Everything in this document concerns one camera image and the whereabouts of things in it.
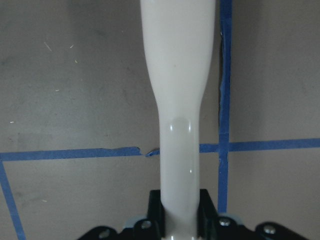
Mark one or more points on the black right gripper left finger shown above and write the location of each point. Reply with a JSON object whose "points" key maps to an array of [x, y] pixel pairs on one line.
{"points": [[151, 227]]}

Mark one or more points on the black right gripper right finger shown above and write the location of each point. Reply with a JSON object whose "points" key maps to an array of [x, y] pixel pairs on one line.
{"points": [[214, 226]]}

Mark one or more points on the white hand brush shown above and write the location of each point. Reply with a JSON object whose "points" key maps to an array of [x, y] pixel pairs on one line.
{"points": [[178, 39]]}

